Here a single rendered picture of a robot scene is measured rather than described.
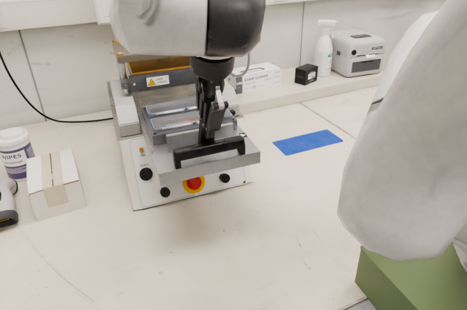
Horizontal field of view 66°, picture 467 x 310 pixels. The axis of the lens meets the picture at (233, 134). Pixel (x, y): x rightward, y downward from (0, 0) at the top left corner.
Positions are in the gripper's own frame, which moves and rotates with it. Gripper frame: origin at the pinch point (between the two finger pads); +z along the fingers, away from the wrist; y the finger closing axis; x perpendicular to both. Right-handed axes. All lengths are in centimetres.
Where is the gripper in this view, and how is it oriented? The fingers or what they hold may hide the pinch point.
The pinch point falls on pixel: (206, 133)
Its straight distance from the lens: 73.6
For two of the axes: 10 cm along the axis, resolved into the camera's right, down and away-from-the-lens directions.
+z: -1.0, 6.7, 7.3
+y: 3.4, 7.2, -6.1
